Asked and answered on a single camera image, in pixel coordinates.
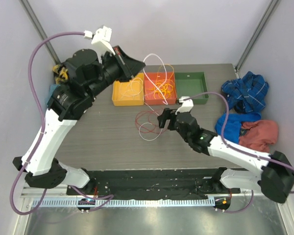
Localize aluminium frame post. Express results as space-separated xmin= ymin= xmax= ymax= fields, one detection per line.
xmin=19 ymin=0 xmax=60 ymax=64
xmin=234 ymin=0 xmax=280 ymax=76

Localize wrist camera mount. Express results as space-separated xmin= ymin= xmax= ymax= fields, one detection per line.
xmin=175 ymin=96 xmax=194 ymax=115
xmin=83 ymin=25 xmax=115 ymax=56

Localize left aluminium frame post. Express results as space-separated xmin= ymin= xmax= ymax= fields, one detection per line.
xmin=19 ymin=0 xmax=60 ymax=64

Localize white slotted cable duct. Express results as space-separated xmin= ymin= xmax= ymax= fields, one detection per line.
xmin=40 ymin=197 xmax=215 ymax=208

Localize red cable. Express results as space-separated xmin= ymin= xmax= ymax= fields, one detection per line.
xmin=135 ymin=109 xmax=167 ymax=134

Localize red plastic bin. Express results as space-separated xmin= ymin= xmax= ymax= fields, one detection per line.
xmin=144 ymin=72 xmax=177 ymax=105

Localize salmon red cloth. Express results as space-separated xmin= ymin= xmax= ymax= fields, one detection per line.
xmin=239 ymin=120 xmax=278 ymax=153

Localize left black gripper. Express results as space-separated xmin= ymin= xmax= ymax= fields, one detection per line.
xmin=87 ymin=46 xmax=147 ymax=99

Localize blue plaid cloth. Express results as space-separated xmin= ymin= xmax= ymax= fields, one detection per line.
xmin=221 ymin=71 xmax=270 ymax=114

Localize yellow plaid cloth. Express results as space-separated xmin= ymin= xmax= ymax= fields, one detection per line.
xmin=52 ymin=64 xmax=69 ymax=85

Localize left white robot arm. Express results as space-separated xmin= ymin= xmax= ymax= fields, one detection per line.
xmin=13 ymin=46 xmax=145 ymax=195

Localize right aluminium frame post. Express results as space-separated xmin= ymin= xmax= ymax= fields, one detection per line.
xmin=234 ymin=0 xmax=280 ymax=76

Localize yellow cable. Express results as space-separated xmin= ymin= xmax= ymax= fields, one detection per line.
xmin=150 ymin=64 xmax=176 ymax=99

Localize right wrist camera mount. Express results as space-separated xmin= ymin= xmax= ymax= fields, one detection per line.
xmin=175 ymin=96 xmax=194 ymax=115

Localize bright blue cloth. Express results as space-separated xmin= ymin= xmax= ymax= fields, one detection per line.
xmin=224 ymin=113 xmax=261 ymax=144

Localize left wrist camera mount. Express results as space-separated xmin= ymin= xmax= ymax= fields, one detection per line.
xmin=83 ymin=25 xmax=115 ymax=56

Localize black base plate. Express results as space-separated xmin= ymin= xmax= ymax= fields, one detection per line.
xmin=66 ymin=167 xmax=242 ymax=200

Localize green plastic bin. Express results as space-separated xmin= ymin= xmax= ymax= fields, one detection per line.
xmin=174 ymin=72 xmax=208 ymax=98

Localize yellow plastic bin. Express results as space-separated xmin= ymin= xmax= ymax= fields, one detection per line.
xmin=112 ymin=73 xmax=144 ymax=106

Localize teal cloth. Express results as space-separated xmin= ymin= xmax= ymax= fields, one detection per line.
xmin=46 ymin=84 xmax=60 ymax=105

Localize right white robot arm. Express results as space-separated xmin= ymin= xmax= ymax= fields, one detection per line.
xmin=157 ymin=108 xmax=294 ymax=204

